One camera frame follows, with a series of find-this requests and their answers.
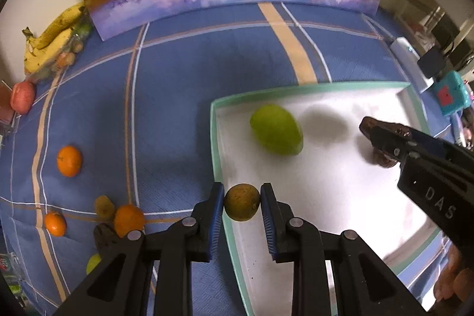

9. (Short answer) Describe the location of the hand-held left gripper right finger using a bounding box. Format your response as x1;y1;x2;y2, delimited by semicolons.
260;183;426;316

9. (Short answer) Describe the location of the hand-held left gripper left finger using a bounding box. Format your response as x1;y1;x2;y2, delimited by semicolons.
52;183;225;316

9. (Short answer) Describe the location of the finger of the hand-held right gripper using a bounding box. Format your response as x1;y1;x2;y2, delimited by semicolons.
407;128;474;172
370;125;419;164

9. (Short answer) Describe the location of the dark brown fruit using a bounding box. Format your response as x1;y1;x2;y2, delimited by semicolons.
360;117;411;169

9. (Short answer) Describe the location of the small brown-green round fruit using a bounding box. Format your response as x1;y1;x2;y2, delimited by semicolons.
224;183;261;222

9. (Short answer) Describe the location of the white tray with teal rim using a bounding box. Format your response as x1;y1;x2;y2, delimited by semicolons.
210;81;454;316

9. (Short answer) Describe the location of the person's right hand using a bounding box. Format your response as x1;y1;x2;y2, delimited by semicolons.
433;246;474;305

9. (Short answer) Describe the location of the teal box with red label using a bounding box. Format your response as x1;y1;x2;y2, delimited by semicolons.
433;71;472;116

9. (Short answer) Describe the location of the black power adapter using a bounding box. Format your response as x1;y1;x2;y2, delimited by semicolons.
417;49;447;79

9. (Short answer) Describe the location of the orange tangerine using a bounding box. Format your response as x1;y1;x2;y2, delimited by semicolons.
57;146;83;178
113;204;145;238
44;211;68;237

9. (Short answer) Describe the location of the white power strip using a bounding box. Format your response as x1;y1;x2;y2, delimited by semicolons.
390;38;435;93

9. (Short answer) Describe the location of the green mango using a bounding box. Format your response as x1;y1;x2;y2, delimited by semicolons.
249;104;304;157

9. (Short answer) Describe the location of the dark avocado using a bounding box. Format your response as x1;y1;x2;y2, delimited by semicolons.
93;223;119;259

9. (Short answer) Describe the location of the brown kiwi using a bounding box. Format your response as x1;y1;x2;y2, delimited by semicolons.
95;195;116;221

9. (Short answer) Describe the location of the green lime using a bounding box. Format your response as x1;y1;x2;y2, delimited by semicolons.
86;253;102;276

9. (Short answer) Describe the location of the blue plaid tablecloth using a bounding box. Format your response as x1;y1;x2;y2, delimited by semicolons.
0;1;456;316

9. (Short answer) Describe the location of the clear plastic fruit container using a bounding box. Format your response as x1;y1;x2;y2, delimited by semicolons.
28;18;93;84

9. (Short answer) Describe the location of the red apple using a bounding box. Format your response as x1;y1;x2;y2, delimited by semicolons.
10;81;36;116

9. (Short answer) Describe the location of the yellow banana bunch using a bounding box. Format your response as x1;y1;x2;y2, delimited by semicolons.
22;3;87;75

